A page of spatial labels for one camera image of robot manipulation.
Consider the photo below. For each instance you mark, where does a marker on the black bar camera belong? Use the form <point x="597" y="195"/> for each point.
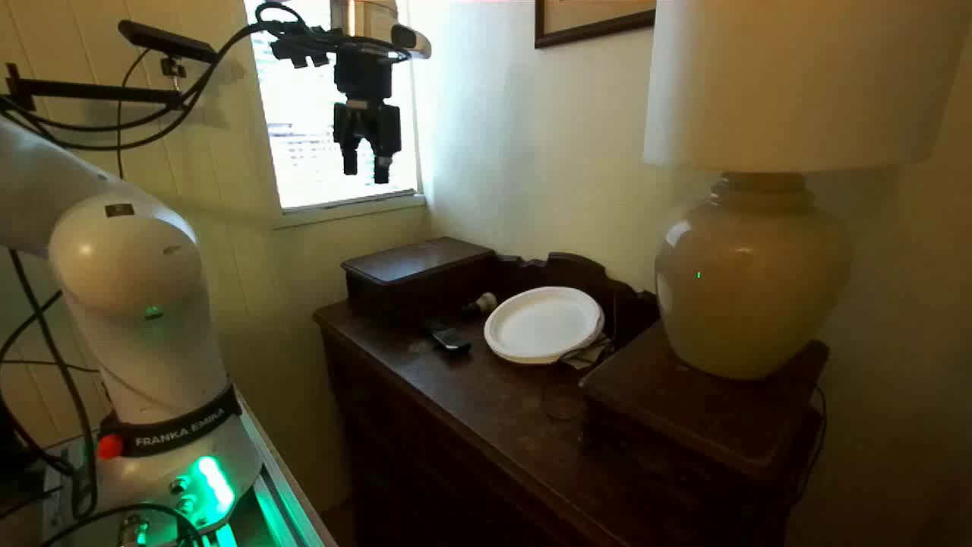
<point x="168" y="41"/>

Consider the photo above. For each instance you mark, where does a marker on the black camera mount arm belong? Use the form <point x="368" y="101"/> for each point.
<point x="91" y="92"/>

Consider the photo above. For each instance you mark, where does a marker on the green lit robot base mount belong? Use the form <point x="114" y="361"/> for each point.
<point x="213" y="497"/>

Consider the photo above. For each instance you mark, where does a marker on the dark wooden lidded box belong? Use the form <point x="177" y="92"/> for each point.
<point x="415" y="275"/>

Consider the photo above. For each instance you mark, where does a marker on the dark framed picture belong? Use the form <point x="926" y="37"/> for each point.
<point x="592" y="20"/>

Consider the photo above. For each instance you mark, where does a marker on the white lamp shade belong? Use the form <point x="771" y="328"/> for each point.
<point x="800" y="81"/>

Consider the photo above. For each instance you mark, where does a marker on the bright window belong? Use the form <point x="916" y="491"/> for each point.
<point x="322" y="132"/>

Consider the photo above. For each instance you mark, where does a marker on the dark wooden dresser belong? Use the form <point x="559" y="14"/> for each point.
<point x="467" y="427"/>

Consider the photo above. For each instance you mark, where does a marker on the small pale object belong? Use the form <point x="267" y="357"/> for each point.
<point x="487" y="301"/>

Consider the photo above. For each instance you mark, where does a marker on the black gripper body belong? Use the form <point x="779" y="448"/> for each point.
<point x="365" y="96"/>

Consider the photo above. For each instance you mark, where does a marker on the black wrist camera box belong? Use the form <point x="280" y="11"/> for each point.
<point x="299" y="43"/>

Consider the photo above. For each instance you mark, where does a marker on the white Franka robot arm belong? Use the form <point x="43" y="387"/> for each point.
<point x="131" y="294"/>

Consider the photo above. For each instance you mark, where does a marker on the dark patterned flat object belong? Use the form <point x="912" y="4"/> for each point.
<point x="590" y="354"/>

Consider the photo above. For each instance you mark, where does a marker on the dark wooden lamp stand box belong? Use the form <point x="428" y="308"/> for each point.
<point x="708" y="405"/>

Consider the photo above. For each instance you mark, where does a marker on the black remote control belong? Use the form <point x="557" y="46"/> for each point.
<point x="446" y="338"/>

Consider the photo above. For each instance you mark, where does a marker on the white paper plate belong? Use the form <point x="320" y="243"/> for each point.
<point x="542" y="323"/>

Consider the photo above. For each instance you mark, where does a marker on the beige ceramic lamp base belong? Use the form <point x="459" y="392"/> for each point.
<point x="747" y="277"/>

